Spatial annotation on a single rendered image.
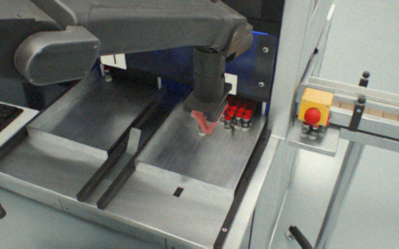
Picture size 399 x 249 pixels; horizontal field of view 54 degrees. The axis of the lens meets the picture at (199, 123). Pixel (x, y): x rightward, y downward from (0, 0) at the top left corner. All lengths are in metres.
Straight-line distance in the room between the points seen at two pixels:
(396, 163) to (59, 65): 2.31
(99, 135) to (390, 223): 1.54
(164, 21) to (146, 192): 0.56
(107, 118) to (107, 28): 0.79
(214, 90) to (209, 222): 0.32
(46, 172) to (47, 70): 0.75
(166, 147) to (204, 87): 0.38
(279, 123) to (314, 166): 1.27
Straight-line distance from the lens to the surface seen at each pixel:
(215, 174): 0.99
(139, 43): 0.46
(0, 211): 1.94
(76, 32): 0.35
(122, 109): 1.20
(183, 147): 1.06
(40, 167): 1.08
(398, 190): 2.36
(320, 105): 1.01
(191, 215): 0.91
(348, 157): 1.31
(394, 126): 1.17
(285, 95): 1.02
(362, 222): 2.14
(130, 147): 1.05
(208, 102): 0.72
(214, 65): 0.68
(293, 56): 0.96
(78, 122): 1.19
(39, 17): 0.33
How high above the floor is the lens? 1.60
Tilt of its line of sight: 40 degrees down
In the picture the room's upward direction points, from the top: straight up
